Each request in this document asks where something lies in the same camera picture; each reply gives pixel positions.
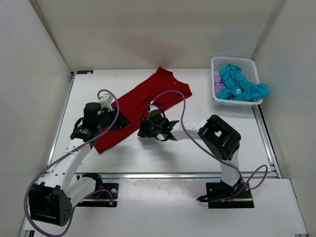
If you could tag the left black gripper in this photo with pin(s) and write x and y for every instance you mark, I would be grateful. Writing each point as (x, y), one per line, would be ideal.
(121, 122)

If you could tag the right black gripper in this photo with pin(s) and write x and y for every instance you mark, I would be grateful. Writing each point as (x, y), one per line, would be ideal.
(145, 131)

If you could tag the red t shirt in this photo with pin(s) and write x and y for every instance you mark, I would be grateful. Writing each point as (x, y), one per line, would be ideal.
(132, 104)

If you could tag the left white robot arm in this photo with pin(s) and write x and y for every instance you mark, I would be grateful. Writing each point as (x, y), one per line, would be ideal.
(53, 198)

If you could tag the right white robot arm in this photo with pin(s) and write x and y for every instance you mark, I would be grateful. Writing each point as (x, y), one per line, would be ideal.
(221, 140)

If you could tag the black label sticker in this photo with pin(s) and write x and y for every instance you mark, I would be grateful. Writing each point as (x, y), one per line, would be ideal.
(84, 72)

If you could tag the lavender cloth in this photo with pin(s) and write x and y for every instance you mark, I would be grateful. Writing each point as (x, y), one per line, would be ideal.
(218, 84)

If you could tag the teal t shirt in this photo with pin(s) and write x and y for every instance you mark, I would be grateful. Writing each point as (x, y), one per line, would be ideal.
(238, 88)

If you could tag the white plastic basket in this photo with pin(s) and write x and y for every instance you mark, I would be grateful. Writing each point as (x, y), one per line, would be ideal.
(248, 68)

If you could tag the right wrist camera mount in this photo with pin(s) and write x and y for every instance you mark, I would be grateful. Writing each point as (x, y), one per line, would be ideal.
(151, 108)

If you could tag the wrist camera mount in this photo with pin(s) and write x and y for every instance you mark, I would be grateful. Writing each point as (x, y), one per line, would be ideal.
(106, 101)
(151, 108)

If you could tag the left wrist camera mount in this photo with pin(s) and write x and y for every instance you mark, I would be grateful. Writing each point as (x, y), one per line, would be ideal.
(106, 101)

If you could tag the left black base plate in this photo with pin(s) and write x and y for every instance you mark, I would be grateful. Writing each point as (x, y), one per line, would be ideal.
(103, 199)

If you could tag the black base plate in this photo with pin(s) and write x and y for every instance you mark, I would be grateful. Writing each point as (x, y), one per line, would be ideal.
(220, 197)
(103, 199)

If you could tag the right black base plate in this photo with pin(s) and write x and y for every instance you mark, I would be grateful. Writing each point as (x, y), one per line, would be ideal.
(220, 197)

